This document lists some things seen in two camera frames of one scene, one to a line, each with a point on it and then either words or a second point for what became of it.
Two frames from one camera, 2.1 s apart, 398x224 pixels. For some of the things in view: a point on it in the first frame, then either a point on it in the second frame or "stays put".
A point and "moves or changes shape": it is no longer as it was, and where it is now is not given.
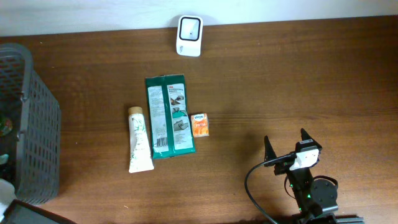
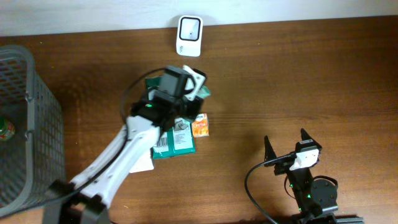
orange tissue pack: x=200 y=125 stays put
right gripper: x=283 y=167 stays put
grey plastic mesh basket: x=33 y=145 stays put
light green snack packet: x=4 y=158 -> x=204 y=92
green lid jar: x=7 y=127 moves or changes shape
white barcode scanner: x=189 y=38 stays put
